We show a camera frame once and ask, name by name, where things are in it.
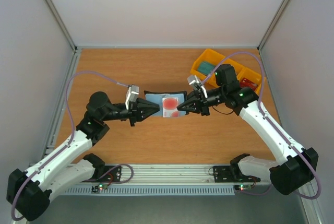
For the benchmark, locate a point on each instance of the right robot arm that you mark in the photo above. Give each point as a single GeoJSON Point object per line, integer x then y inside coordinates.
{"type": "Point", "coordinates": [294, 165]}

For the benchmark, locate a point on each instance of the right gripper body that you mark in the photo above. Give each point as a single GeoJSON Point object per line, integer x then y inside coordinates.
{"type": "Point", "coordinates": [203, 103]}

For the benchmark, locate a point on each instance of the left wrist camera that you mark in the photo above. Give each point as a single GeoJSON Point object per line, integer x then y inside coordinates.
{"type": "Point", "coordinates": [132, 95]}

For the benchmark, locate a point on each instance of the circuit board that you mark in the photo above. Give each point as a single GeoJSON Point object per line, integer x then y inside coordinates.
{"type": "Point", "coordinates": [100, 188]}
{"type": "Point", "coordinates": [243, 187]}

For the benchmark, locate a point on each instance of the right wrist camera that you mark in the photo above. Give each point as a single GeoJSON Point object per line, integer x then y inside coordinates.
{"type": "Point", "coordinates": [196, 83]}

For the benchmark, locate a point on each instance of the left aluminium rail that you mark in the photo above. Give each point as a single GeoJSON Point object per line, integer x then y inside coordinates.
{"type": "Point", "coordinates": [57, 117]}

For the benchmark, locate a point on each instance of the red card stack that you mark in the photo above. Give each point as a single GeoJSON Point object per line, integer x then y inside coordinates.
{"type": "Point", "coordinates": [248, 83]}

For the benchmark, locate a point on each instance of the front aluminium rail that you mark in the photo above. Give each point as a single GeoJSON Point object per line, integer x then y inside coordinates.
{"type": "Point", "coordinates": [134, 174]}

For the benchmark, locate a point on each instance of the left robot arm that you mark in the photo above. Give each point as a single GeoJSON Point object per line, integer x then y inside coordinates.
{"type": "Point", "coordinates": [30, 191]}

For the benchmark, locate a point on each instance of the yellow bin with red cards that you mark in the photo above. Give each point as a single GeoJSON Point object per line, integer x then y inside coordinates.
{"type": "Point", "coordinates": [253, 76]}

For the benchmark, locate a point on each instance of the left circuit board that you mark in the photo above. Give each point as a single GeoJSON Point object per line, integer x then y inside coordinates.
{"type": "Point", "coordinates": [100, 188]}

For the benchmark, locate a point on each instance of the right circuit board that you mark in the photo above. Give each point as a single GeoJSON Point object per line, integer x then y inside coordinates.
{"type": "Point", "coordinates": [243, 187]}

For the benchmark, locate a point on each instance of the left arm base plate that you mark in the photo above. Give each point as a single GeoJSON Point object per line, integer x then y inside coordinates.
{"type": "Point", "coordinates": [106, 174]}

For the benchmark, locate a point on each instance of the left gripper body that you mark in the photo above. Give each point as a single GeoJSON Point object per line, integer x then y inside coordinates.
{"type": "Point", "coordinates": [132, 112]}

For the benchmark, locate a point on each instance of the grey slotted cable duct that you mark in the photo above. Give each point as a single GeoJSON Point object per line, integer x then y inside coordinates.
{"type": "Point", "coordinates": [151, 190]}

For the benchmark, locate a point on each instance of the yellow bin with circle cards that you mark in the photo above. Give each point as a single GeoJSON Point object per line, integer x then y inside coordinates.
{"type": "Point", "coordinates": [236, 65]}

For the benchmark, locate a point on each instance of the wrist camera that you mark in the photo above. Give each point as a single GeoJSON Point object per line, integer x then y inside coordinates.
{"type": "Point", "coordinates": [196, 83]}
{"type": "Point", "coordinates": [132, 95]}

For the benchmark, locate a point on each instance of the green card stack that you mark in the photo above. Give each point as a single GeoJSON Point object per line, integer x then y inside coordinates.
{"type": "Point", "coordinates": [205, 68]}

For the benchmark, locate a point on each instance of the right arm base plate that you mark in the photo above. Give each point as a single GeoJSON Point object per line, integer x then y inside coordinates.
{"type": "Point", "coordinates": [224, 174]}

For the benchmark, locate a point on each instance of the aluminium rail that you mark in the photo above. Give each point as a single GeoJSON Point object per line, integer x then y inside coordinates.
{"type": "Point", "coordinates": [134, 174]}
{"type": "Point", "coordinates": [57, 117]}

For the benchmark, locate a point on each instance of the black card holder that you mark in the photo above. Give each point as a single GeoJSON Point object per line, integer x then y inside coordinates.
{"type": "Point", "coordinates": [156, 97]}

